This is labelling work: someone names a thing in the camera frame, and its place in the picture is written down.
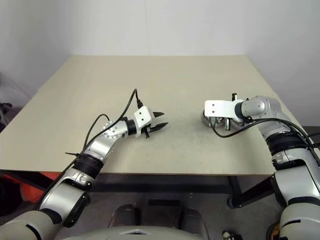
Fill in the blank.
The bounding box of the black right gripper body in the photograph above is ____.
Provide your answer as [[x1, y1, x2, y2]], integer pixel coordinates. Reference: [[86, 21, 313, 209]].
[[206, 116, 245, 131]]

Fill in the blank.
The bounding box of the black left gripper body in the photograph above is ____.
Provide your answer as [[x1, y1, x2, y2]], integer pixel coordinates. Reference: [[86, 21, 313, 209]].
[[144, 111, 157, 140]]

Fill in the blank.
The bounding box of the small grey round object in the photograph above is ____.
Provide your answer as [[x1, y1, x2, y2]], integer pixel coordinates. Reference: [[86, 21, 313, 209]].
[[201, 111, 241, 130]]

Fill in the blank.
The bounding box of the dark rounded shape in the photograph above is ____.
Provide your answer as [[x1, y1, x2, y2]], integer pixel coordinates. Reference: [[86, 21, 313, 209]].
[[109, 203, 138, 229], [179, 207, 209, 234]]

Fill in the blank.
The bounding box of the small white black object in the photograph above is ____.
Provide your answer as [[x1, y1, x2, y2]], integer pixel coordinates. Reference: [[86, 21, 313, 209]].
[[221, 230, 241, 240]]

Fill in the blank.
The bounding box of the grey robot torso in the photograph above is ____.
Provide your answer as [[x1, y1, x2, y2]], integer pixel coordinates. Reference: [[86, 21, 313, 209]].
[[57, 226, 211, 240]]

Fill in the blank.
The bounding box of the orange fabric object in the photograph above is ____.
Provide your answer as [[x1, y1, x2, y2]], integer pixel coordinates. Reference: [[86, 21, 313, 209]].
[[0, 171, 63, 210]]

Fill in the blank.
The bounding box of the dark background equipment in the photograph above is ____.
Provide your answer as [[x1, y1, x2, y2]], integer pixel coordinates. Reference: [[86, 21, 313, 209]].
[[0, 101, 13, 130]]

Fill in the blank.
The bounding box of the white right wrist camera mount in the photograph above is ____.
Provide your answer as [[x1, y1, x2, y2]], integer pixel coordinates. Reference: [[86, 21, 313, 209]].
[[204, 99, 245, 119]]

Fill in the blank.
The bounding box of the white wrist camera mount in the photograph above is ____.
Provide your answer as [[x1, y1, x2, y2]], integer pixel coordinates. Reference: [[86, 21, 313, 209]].
[[133, 105, 154, 138], [204, 99, 245, 119]]

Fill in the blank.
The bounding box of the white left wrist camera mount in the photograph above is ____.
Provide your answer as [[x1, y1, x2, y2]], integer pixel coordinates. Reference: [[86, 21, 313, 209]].
[[133, 105, 154, 138]]

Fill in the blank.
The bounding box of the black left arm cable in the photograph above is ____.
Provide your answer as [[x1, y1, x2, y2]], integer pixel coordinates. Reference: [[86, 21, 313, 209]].
[[37, 88, 145, 211]]

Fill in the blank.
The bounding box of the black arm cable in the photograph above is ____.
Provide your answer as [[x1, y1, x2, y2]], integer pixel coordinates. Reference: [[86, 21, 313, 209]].
[[37, 88, 145, 211], [210, 117, 320, 163]]

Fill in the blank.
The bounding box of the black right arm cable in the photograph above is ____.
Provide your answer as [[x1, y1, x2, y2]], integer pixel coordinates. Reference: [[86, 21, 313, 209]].
[[210, 117, 320, 163]]

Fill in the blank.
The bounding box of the black metal table frame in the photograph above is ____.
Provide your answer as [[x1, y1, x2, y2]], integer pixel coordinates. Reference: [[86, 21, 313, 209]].
[[0, 169, 278, 210]]

